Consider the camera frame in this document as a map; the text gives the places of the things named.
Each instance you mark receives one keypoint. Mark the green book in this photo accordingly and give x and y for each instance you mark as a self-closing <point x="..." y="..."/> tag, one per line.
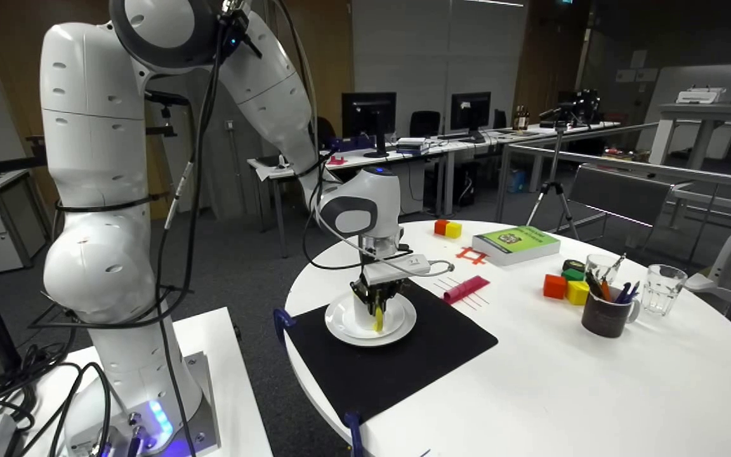
<point x="506" y="246"/>

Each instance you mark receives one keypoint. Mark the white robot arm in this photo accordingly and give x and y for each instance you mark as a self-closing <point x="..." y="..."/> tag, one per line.
<point x="91" y="103"/>

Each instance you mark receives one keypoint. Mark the green cube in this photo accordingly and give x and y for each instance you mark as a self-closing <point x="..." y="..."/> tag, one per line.
<point x="574" y="271"/>

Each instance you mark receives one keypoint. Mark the black computer monitor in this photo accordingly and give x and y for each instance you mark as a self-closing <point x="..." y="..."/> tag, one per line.
<point x="369" y="118"/>

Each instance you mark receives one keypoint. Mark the magenta comb block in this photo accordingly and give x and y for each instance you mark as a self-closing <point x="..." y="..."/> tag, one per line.
<point x="466" y="289"/>

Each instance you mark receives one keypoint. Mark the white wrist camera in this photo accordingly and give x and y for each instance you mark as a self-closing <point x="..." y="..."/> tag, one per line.
<point x="396" y="266"/>

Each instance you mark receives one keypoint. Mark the blue table clamp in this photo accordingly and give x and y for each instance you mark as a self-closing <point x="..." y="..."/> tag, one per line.
<point x="283" y="320"/>
<point x="351" y="421"/>

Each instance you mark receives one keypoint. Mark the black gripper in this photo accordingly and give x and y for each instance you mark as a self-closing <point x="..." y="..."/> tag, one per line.
<point x="374" y="298"/>

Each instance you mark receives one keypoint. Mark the white cup yellow inside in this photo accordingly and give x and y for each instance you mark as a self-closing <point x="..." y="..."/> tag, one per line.
<point x="377" y="316"/>

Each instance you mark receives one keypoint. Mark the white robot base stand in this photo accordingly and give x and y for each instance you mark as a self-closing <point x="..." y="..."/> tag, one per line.
<point x="173" y="388"/>

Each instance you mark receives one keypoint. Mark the dark pen holder cup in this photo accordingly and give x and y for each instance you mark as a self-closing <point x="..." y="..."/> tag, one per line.
<point x="604" y="317"/>

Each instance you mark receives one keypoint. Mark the orange lattice piece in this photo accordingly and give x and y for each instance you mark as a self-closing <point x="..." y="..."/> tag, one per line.
<point x="470" y="255"/>

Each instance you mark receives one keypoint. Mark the red yellow cube pair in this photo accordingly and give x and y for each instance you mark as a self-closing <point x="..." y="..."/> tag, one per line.
<point x="448" y="230"/>

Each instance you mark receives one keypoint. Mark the black placemat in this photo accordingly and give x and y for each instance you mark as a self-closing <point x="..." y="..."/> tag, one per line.
<point x="364" y="382"/>

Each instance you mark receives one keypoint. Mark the orange cube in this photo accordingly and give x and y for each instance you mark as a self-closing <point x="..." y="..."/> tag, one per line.
<point x="555" y="285"/>

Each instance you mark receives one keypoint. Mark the large white plate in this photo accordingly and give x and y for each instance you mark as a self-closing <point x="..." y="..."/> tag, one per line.
<point x="351" y="322"/>

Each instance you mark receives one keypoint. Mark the round white table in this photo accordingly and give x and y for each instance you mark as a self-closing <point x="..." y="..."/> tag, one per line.
<point x="555" y="388"/>

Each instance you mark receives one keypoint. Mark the camera tripod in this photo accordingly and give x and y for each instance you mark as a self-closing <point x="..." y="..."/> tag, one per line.
<point x="562" y="118"/>

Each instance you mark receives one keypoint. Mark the clear drinking glass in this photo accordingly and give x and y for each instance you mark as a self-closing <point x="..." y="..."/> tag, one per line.
<point x="661" y="287"/>

